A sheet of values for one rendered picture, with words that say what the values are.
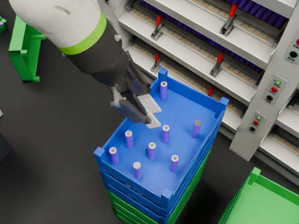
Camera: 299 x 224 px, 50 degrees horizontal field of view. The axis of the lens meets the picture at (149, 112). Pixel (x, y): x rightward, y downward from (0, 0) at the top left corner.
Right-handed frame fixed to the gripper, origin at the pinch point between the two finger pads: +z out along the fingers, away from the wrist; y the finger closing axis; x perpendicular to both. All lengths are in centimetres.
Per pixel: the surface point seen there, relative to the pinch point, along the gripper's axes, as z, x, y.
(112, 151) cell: 2.6, -10.3, 6.9
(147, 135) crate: 11.8, -6.0, -1.0
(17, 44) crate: 13, -72, -58
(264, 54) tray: 19.9, 25.4, -25.4
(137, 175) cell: 8.6, -6.5, 11.0
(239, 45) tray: 17.5, 19.3, -28.8
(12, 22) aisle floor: 23, -97, -93
